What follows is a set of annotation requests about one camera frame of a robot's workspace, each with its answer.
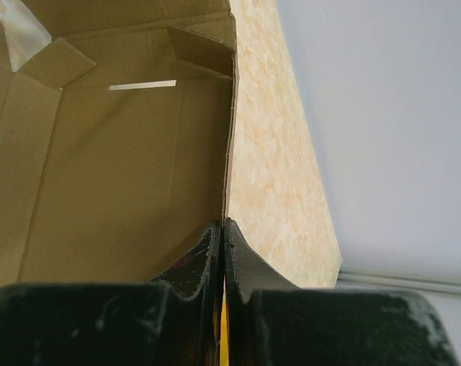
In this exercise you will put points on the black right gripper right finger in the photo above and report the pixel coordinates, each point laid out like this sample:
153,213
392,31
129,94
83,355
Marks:
273,322

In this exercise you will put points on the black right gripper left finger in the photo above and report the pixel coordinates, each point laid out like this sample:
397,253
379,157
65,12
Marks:
173,319

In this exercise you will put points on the brown cardboard box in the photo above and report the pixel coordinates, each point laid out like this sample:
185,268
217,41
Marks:
115,124

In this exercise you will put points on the yellow plastic tray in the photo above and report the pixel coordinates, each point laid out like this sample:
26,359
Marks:
224,343

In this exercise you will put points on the right aluminium frame post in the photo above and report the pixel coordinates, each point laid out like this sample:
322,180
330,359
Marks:
385,280

